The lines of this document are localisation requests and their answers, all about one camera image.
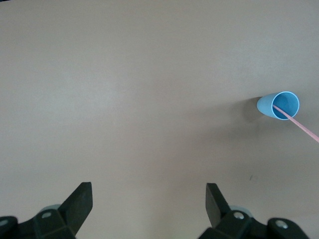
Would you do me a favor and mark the pink straw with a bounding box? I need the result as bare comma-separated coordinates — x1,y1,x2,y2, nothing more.
272,104,319,143

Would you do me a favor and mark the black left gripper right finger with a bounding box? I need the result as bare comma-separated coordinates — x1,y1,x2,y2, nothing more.
199,183,310,239

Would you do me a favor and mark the blue cup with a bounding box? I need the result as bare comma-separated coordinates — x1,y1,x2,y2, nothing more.
256,91,301,121

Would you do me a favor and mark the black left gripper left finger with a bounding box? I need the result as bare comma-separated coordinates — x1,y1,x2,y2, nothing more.
0,182,94,239

